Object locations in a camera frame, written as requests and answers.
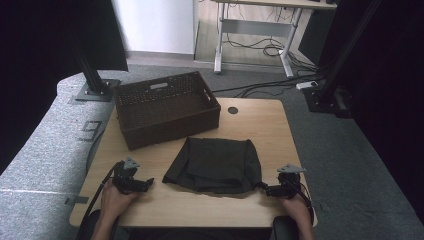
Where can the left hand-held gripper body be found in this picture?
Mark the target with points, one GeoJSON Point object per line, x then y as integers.
{"type": "Point", "coordinates": [124, 176]}

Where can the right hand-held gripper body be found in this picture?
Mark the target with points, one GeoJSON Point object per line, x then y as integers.
{"type": "Point", "coordinates": [289, 185]}

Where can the dark cloth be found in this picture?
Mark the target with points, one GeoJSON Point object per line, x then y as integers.
{"type": "Point", "coordinates": [216, 163]}

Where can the brown woven basket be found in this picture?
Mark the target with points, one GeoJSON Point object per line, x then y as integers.
{"type": "Point", "coordinates": [166, 111]}

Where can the person's right hand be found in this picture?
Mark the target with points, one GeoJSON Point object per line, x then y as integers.
{"type": "Point", "coordinates": [300, 208]}

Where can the person's left hand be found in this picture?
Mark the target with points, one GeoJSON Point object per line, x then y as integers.
{"type": "Point", "coordinates": [113, 201]}

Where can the grey tape strip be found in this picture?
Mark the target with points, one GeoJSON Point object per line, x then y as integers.
{"type": "Point", "coordinates": [77, 200]}

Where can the black round table grommet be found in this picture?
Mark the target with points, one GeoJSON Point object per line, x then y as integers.
{"type": "Point", "coordinates": [232, 110]}

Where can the left black tripod stand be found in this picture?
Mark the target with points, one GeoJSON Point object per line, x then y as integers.
{"type": "Point", "coordinates": [93, 83]}

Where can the black tripod stand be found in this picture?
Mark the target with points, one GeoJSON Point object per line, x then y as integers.
{"type": "Point", "coordinates": [93, 83]}
{"type": "Point", "coordinates": [333, 83]}

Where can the white power strip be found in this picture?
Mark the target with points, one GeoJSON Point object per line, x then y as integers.
{"type": "Point", "coordinates": [306, 85]}

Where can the right black tripod stand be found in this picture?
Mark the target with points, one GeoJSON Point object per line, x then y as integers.
{"type": "Point", "coordinates": [333, 83]}

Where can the black curtain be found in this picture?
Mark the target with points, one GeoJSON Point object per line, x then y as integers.
{"type": "Point", "coordinates": [40, 50]}
{"type": "Point", "coordinates": [393, 83]}

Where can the white cabinet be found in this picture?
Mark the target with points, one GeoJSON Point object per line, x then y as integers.
{"type": "Point", "coordinates": [156, 25]}

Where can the white desk frame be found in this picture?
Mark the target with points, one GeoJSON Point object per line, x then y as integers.
{"type": "Point", "coordinates": [256, 28]}

